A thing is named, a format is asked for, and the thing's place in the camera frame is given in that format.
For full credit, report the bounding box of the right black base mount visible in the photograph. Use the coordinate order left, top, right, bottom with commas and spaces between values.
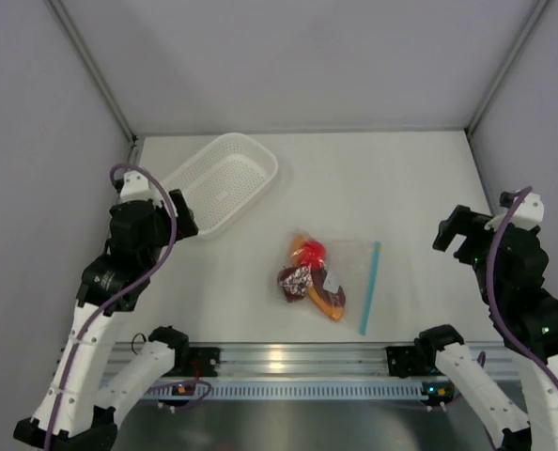
385, 346, 426, 379

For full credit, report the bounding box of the orange maroon fake fruit slice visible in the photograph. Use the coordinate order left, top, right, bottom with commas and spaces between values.
289, 234, 346, 322

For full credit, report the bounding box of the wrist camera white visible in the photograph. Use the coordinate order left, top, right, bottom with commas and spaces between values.
119, 170, 160, 205
499, 192, 545, 230

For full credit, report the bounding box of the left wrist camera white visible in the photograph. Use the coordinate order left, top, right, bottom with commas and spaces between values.
119, 170, 160, 205

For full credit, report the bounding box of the aluminium mounting rail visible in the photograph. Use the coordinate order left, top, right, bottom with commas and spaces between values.
103, 342, 519, 381

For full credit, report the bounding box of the white perforated plastic basket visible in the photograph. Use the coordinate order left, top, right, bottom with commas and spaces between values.
163, 132, 279, 240

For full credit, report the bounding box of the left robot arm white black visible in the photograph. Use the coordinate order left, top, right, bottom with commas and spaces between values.
13, 190, 198, 450

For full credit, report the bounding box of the red fake apple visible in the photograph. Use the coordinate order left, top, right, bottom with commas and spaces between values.
297, 240, 327, 271

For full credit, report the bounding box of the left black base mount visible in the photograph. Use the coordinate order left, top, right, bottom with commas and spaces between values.
179, 347, 221, 379

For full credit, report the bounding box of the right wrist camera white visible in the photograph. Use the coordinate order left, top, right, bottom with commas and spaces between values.
499, 192, 545, 230

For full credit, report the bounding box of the dark maroon fake fig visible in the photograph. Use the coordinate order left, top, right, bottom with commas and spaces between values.
277, 266, 313, 303

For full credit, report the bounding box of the white slotted cable duct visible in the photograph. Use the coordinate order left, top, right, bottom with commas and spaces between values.
140, 379, 455, 403

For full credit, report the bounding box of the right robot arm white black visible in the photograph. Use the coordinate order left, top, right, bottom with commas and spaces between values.
414, 195, 558, 450

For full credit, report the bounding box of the clear zip top bag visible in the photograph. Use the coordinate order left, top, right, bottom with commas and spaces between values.
276, 233, 381, 336

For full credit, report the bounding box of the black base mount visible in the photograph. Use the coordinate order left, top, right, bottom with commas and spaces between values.
179, 347, 221, 379
385, 346, 426, 379

